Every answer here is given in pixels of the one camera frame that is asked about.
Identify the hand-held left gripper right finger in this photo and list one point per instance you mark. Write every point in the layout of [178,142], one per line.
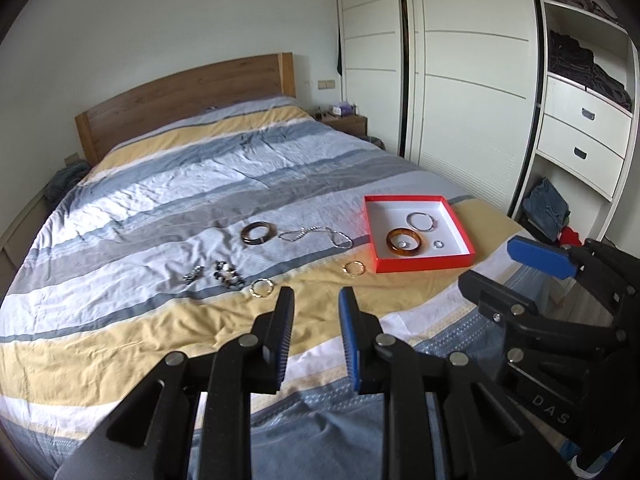
[347,332]

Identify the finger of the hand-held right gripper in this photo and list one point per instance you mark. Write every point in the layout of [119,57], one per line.
[500,297]
[540,256]

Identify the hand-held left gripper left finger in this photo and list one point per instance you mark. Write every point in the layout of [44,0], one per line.
[286,321]

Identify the red jewelry box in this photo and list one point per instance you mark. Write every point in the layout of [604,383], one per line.
[452,227]

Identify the dark brown bangle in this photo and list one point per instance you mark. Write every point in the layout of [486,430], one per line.
[247,236]

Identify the red cloth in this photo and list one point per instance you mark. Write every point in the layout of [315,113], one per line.
[570,237]

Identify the blue jeans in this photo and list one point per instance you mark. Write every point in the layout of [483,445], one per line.
[547,205]

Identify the amber bangle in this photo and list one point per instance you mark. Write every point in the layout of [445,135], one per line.
[395,251]

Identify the white wardrobe drawer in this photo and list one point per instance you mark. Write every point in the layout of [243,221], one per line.
[590,107]
[580,157]

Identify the thin silver bangle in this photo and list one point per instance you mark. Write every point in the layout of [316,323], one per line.
[409,220]

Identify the bed with striped duvet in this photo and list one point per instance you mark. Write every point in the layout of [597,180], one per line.
[150,210]

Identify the dark grey clothes stack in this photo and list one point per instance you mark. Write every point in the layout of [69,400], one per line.
[612,87]

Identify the white wardrobe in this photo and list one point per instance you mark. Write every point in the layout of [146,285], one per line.
[465,85]

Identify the dark folded clothes stack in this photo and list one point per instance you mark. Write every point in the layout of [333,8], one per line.
[570,55]

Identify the wooden nightstand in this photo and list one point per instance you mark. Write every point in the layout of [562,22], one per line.
[350,124]

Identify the tissue box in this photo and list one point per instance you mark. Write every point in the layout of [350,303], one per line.
[343,109]

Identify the wooden headboard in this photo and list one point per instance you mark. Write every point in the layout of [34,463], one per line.
[175,95]

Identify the blue grey crumpled cloth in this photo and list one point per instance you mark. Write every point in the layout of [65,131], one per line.
[65,180]

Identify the dark hanging garment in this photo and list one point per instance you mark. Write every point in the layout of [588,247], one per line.
[339,52]

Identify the beige low cabinet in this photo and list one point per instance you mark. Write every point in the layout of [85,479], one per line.
[25,232]

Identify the wall light switch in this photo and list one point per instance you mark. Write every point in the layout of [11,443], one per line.
[325,84]

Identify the wall socket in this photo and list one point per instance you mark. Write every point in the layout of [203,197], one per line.
[72,158]

